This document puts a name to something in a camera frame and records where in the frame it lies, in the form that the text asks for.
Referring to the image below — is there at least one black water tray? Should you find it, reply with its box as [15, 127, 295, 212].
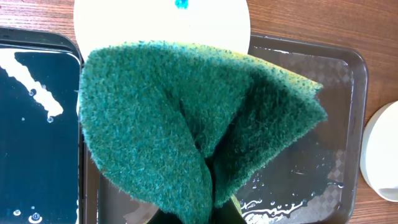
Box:
[1, 27, 81, 223]

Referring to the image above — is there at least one pale blue plate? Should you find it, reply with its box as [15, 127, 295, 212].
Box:
[360, 101, 397, 202]

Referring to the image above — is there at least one green yellow sponge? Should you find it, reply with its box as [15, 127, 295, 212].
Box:
[80, 41, 327, 223]

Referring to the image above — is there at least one white plate top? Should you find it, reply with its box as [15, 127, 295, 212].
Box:
[73, 0, 251, 59]

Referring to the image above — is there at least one brown serving tray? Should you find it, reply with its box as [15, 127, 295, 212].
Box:
[98, 34, 368, 223]

